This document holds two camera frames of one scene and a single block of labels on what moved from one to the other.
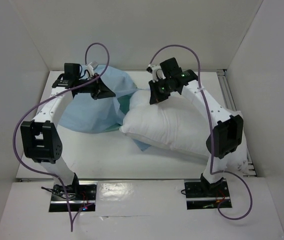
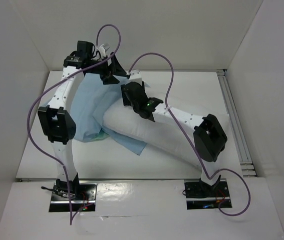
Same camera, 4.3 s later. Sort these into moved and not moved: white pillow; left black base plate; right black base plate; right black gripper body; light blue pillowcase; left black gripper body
Moved: left black gripper body; white pillow; light blue pillowcase; right black gripper body
Not moved: right black base plate; left black base plate
